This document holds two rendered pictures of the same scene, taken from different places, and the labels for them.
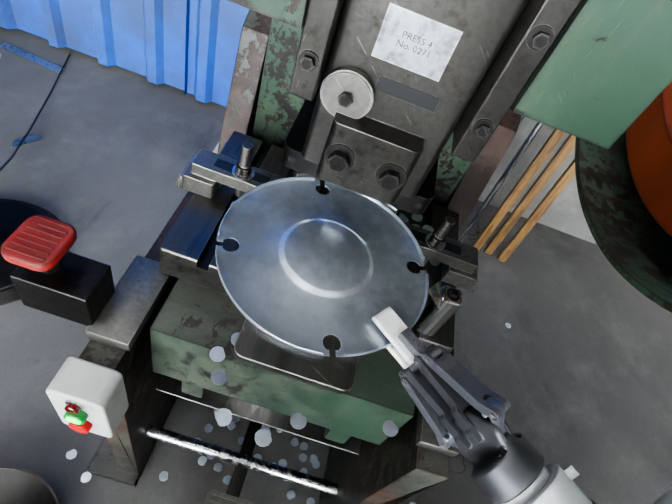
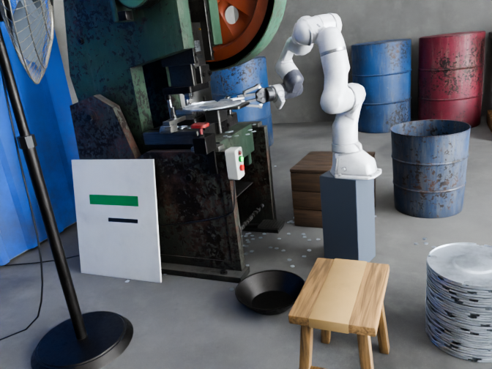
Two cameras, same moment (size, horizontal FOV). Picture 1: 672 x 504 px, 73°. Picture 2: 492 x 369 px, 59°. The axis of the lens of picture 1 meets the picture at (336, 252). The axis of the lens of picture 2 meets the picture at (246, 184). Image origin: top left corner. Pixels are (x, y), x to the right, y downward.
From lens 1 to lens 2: 1.98 m
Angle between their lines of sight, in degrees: 56
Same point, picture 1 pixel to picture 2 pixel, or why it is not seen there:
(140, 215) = (79, 293)
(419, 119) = (201, 61)
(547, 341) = not seen: hidden behind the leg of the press
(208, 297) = not seen: hidden behind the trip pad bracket
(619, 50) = (216, 28)
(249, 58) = (119, 116)
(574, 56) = (214, 31)
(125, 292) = not seen: hidden behind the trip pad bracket
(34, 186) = (26, 340)
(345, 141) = (202, 69)
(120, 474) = (244, 269)
